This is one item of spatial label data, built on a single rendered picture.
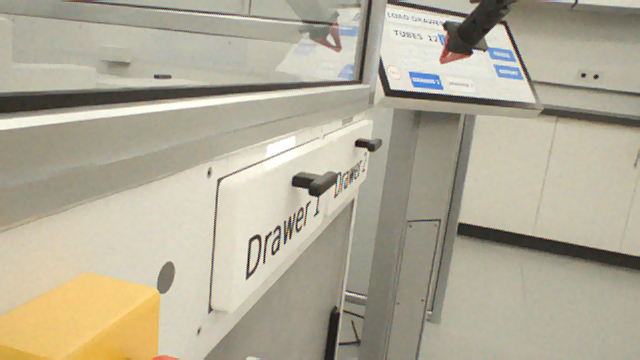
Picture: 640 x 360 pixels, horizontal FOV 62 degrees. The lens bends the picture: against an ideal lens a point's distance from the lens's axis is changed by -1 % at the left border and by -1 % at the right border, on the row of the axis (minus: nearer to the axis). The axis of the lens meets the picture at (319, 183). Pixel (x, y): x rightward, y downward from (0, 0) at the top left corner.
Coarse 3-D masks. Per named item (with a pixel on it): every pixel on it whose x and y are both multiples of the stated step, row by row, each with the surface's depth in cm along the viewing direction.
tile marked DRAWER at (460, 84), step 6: (450, 78) 133; (456, 78) 134; (462, 78) 135; (468, 78) 136; (450, 84) 132; (456, 84) 133; (462, 84) 134; (468, 84) 135; (474, 84) 136; (450, 90) 131; (456, 90) 132; (462, 90) 133; (468, 90) 134; (474, 90) 135
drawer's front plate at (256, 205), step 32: (288, 160) 51; (320, 160) 63; (224, 192) 41; (256, 192) 44; (288, 192) 53; (224, 224) 41; (256, 224) 45; (224, 256) 42; (256, 256) 47; (224, 288) 42
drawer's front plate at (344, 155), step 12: (336, 132) 75; (348, 132) 77; (360, 132) 86; (336, 144) 70; (348, 144) 78; (336, 156) 72; (348, 156) 80; (360, 156) 90; (336, 168) 73; (348, 168) 81; (360, 168) 92; (348, 180) 84; (360, 180) 94; (336, 192) 76; (348, 192) 85; (336, 204) 77
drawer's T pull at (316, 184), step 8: (296, 176) 53; (304, 176) 53; (312, 176) 53; (320, 176) 54; (328, 176) 54; (336, 176) 56; (296, 184) 53; (304, 184) 53; (312, 184) 50; (320, 184) 50; (328, 184) 53; (312, 192) 50; (320, 192) 50
